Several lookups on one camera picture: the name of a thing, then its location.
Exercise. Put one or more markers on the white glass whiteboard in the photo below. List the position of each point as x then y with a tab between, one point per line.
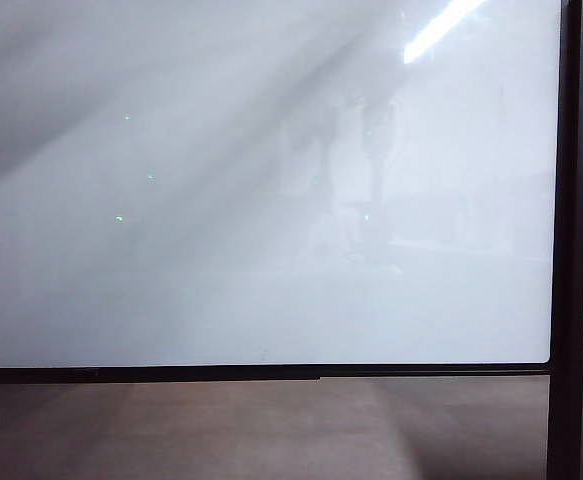
221	200

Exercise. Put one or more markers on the black whiteboard stand post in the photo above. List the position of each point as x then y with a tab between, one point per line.
571	250

